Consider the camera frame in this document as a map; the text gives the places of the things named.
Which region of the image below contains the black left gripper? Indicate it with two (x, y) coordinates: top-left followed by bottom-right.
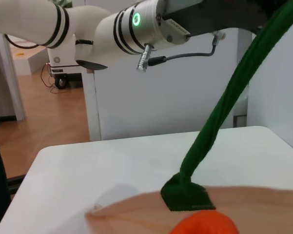
(162, 0), (287, 37)

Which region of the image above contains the cream handbag with green handles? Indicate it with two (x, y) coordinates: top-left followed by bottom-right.
(85, 0), (293, 234)

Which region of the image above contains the orange toy fruit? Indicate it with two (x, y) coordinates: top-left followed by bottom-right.
(170, 211), (239, 234)

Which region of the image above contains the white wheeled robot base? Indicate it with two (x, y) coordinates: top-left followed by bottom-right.
(47, 47), (85, 90)

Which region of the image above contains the white table leg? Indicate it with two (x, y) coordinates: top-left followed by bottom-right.
(81, 69), (102, 142)

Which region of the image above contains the white box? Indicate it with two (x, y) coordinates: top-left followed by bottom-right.
(11, 45), (49, 77)

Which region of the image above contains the grey partition panel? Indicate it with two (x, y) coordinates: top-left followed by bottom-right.
(0, 33), (27, 122)

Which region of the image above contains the grey left wrist cable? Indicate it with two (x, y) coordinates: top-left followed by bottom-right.
(136, 30), (227, 72)

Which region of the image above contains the red floor cable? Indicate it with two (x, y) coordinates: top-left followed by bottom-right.
(40, 63), (61, 94)

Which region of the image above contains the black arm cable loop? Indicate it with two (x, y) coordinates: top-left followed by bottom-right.
(4, 33), (41, 49)

